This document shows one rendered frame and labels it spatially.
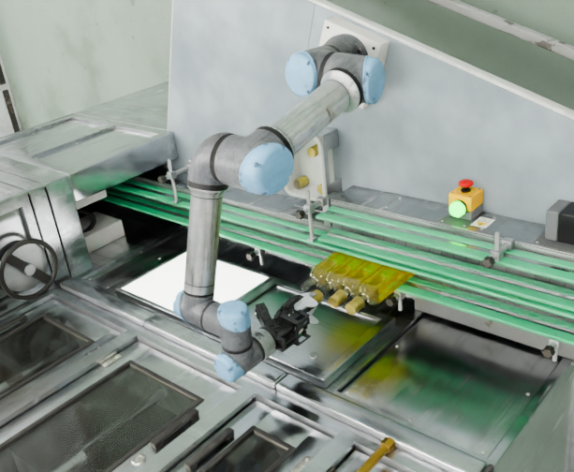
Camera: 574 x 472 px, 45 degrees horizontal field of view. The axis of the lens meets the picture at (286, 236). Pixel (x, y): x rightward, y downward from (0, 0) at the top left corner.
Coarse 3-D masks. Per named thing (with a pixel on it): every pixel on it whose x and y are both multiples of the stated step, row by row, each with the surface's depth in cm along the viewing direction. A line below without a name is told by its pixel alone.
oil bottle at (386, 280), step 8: (376, 272) 194; (384, 272) 193; (392, 272) 193; (400, 272) 194; (368, 280) 190; (376, 280) 190; (384, 280) 189; (392, 280) 192; (400, 280) 195; (360, 288) 188; (368, 288) 187; (376, 288) 186; (384, 288) 189; (392, 288) 193; (368, 296) 186; (376, 296) 187; (384, 296) 190
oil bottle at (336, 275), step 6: (348, 258) 202; (354, 258) 202; (360, 258) 201; (342, 264) 199; (348, 264) 199; (354, 264) 198; (360, 264) 199; (336, 270) 197; (342, 270) 196; (348, 270) 196; (330, 276) 195; (336, 276) 194; (342, 276) 194; (336, 282) 193; (342, 282) 194; (336, 288) 194; (342, 288) 194
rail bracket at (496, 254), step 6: (498, 234) 167; (498, 240) 168; (504, 240) 174; (510, 240) 174; (498, 246) 169; (504, 246) 172; (510, 246) 173; (492, 252) 170; (498, 252) 169; (486, 258) 167; (492, 258) 167; (498, 258) 169; (486, 264) 167; (492, 264) 166
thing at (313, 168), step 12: (312, 144) 222; (300, 156) 228; (300, 168) 229; (312, 168) 226; (324, 168) 214; (312, 180) 228; (324, 180) 215; (288, 192) 228; (300, 192) 226; (312, 192) 225; (324, 192) 217
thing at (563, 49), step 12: (432, 0) 236; (444, 0) 233; (456, 0) 233; (456, 12) 232; (468, 12) 229; (480, 12) 227; (492, 24) 226; (504, 24) 223; (516, 24) 223; (516, 36) 222; (528, 36) 219; (540, 36) 218; (552, 48) 216; (564, 48) 214
